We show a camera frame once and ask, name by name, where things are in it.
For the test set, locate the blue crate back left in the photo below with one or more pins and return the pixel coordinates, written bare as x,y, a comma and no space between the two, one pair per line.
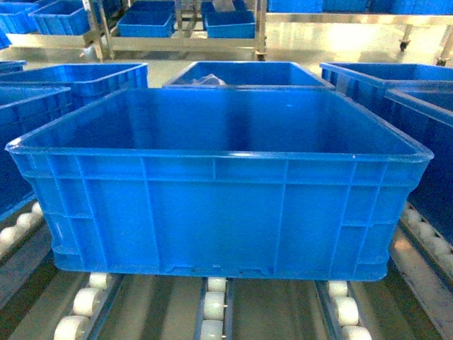
88,82

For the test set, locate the metal roller shelf rack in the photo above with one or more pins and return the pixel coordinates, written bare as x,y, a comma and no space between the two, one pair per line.
215,310

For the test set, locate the small blue bin centre-left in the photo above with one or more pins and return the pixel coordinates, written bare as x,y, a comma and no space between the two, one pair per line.
148,19

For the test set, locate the small blue bin centre-right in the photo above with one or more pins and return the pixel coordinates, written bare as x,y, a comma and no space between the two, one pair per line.
237,24

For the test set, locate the large blue plastic crate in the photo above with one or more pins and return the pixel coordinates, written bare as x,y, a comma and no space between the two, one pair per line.
295,184

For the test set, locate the blue crate behind centre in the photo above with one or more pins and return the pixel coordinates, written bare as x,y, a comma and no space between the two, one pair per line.
248,75

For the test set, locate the background metal cart rack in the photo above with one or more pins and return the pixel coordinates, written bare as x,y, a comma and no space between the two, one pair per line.
102,34

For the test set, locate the blue crate back right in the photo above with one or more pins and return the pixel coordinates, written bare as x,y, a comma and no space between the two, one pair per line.
365,82

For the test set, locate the blue crate front right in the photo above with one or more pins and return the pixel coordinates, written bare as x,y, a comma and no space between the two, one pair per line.
426,115

